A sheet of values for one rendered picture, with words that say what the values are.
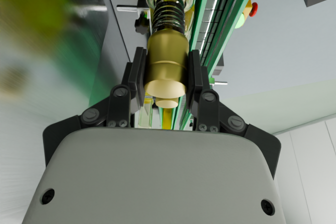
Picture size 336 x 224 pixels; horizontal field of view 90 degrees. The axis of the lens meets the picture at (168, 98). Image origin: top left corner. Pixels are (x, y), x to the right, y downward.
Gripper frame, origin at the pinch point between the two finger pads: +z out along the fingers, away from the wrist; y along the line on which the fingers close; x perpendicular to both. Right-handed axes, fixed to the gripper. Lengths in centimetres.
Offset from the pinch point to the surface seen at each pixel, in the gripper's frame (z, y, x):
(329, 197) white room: 58, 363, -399
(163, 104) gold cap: 5.1, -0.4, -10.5
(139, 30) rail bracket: 20.2, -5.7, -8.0
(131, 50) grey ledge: 38.5, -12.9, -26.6
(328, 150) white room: 140, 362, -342
